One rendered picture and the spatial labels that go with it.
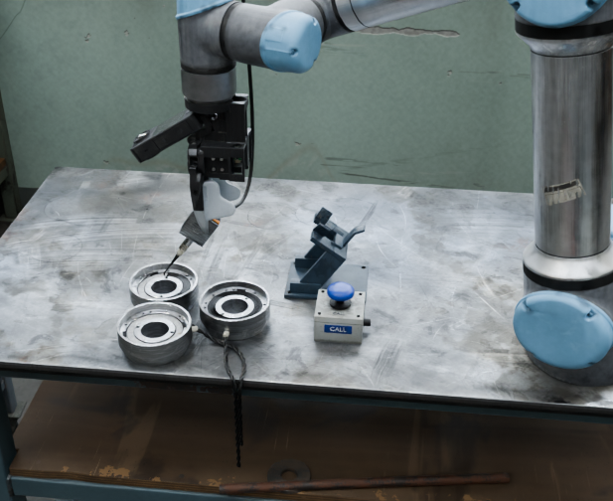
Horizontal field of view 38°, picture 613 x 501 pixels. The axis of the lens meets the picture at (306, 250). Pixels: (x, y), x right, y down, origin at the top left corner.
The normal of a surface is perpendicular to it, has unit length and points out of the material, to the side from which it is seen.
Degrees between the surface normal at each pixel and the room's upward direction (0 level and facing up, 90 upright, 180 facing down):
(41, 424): 0
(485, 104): 90
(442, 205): 0
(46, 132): 90
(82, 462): 0
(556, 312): 97
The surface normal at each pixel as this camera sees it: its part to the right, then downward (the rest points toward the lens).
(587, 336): -0.47, 0.57
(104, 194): 0.01, -0.85
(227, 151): -0.10, 0.52
